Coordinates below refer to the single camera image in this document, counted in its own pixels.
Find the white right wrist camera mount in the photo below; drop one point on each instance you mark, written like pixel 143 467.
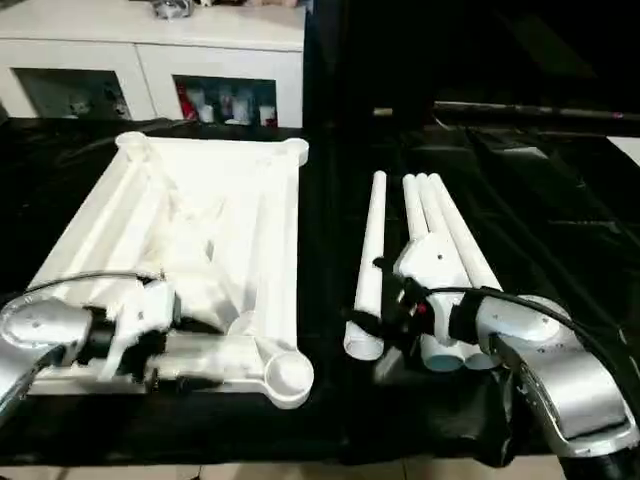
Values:
pixel 430 260

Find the white plastic table leg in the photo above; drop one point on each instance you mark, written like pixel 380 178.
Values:
pixel 372 235
pixel 412 205
pixel 425 205
pixel 465 235

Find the dark patterned ornament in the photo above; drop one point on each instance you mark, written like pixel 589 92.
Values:
pixel 170 7

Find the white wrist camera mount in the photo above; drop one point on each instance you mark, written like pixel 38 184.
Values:
pixel 150 305
pixel 430 260

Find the small tan label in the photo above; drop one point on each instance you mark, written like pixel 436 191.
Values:
pixel 384 111

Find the red cabinet item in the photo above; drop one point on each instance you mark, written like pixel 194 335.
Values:
pixel 186 100

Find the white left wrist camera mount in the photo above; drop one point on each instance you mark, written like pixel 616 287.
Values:
pixel 150 305

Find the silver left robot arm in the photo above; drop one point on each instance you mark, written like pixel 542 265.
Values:
pixel 40 325

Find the white flat board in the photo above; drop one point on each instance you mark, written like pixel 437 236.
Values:
pixel 625 149

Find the black plastic table mat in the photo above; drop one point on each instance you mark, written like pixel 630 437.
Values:
pixel 60 200

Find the white glass-door cabinet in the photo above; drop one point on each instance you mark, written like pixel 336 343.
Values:
pixel 150 55

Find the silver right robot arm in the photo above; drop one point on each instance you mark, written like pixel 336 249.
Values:
pixel 575 370

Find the white plastic table top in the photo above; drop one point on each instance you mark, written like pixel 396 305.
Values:
pixel 210 200

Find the large black backdrop sheet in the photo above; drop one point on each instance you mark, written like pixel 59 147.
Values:
pixel 450 50

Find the long dark metal rod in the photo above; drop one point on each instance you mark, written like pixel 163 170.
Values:
pixel 525 111

